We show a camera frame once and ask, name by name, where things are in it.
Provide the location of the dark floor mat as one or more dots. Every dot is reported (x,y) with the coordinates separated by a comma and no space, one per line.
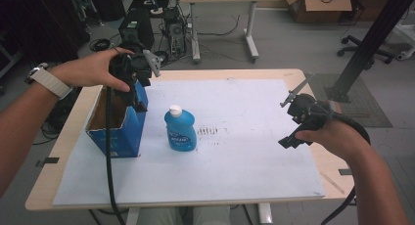
(362,111)

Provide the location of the open brown cardboard box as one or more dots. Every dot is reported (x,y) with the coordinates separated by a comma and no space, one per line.
(321,6)

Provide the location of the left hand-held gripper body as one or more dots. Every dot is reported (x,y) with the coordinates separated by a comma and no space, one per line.
(130,67)

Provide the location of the black metal stand post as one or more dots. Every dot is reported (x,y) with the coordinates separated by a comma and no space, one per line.
(368,45)

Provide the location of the black tape strip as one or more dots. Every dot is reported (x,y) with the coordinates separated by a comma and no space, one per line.
(49,160)
(345,171)

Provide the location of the black office chair base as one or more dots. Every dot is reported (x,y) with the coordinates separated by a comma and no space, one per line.
(362,49)

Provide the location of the blue bottle with white cap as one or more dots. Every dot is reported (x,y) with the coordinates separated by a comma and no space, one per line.
(181,130)

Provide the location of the black computer tower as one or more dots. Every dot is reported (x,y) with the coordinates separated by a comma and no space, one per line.
(137,29)

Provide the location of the white foam board mat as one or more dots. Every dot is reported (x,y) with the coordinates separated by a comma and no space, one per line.
(235,166)

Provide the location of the person's right hand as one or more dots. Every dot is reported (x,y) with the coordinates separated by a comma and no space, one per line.
(332,138)

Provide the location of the person's left hand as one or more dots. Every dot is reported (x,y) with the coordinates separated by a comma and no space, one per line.
(88,70)

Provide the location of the blue cardboard box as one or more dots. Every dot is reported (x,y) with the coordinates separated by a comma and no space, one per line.
(125,133)

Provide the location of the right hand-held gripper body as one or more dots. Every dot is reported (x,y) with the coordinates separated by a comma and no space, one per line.
(308,112)

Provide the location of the grey computer tower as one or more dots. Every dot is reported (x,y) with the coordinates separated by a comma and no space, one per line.
(175,32)

